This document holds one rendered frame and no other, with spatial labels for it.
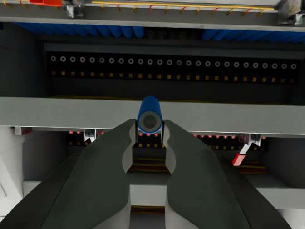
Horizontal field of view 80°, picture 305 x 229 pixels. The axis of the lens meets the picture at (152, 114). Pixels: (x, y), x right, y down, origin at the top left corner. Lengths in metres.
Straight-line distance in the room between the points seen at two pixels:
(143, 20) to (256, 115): 0.22
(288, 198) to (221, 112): 0.27
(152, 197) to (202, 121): 0.20
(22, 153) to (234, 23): 0.44
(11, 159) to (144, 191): 0.26
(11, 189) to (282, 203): 0.55
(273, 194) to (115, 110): 0.36
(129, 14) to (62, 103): 0.16
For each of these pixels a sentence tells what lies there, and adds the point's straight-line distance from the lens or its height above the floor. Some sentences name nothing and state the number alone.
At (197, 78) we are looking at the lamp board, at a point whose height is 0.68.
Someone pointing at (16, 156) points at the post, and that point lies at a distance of 0.45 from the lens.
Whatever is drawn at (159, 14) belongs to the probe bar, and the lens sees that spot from 0.28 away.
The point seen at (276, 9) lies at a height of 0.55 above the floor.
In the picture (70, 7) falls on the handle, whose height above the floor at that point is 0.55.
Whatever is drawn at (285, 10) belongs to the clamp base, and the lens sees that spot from 0.30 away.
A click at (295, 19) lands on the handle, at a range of 0.29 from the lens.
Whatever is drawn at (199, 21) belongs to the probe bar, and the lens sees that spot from 0.28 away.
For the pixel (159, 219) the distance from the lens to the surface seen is 0.66.
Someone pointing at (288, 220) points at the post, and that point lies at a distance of 0.62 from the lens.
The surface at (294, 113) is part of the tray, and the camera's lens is 0.36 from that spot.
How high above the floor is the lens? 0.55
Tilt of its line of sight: 30 degrees up
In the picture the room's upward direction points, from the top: 178 degrees counter-clockwise
